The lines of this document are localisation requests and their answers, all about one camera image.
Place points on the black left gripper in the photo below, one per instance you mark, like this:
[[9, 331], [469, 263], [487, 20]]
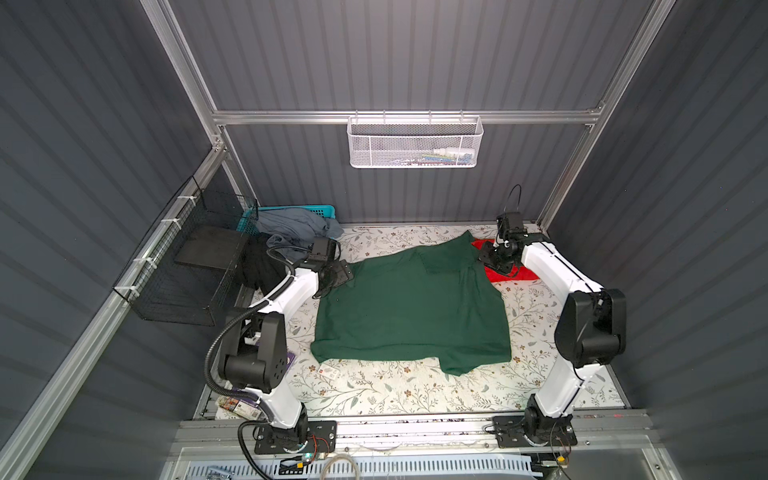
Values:
[[341, 271]]

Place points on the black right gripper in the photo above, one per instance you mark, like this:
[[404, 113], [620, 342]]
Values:
[[484, 258]]

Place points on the green t-shirt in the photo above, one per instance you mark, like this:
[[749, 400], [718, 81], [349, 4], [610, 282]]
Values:
[[429, 301]]

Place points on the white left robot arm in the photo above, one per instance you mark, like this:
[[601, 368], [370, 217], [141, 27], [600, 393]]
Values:
[[248, 360]]

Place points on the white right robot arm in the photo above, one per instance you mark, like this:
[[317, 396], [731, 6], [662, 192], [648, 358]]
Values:
[[590, 333]]

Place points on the folded red t-shirt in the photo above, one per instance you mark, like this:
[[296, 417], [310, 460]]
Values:
[[517, 273]]

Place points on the grey t-shirt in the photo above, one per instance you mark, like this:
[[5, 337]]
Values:
[[295, 227]]

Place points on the black t-shirt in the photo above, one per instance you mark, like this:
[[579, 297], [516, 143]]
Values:
[[257, 269]]

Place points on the teal plastic laundry basket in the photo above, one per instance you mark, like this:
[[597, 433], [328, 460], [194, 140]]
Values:
[[247, 222]]

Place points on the small white card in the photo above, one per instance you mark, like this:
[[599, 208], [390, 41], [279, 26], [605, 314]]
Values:
[[329, 372]]

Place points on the purple booklet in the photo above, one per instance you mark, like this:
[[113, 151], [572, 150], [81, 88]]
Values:
[[247, 407]]

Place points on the white wire mesh basket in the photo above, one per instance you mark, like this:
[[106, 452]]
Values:
[[411, 141]]

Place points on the black wire mesh basket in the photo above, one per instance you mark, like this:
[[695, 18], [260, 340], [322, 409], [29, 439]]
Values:
[[184, 272]]

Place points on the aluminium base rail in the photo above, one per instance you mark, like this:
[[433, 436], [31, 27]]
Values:
[[601, 428]]

